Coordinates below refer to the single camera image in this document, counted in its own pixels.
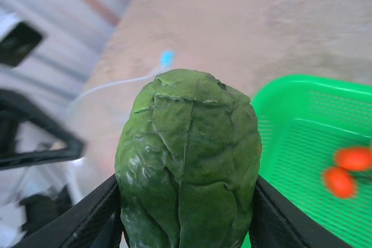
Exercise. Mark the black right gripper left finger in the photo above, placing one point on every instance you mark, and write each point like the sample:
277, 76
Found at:
87, 224

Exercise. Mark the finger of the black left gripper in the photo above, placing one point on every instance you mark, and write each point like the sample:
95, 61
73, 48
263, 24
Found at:
58, 155
43, 207

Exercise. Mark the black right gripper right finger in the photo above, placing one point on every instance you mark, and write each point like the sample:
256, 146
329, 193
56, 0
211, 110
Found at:
279, 224

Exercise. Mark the small orange tomato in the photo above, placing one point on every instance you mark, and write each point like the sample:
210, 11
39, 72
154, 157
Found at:
353, 159
338, 182

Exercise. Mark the green plastic mesh basket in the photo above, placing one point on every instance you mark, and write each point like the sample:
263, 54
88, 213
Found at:
305, 132

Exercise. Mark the dark green leafy cabbage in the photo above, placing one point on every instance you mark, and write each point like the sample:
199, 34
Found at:
189, 158

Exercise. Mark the clear zip-top bag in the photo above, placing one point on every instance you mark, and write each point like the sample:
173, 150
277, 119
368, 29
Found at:
167, 58

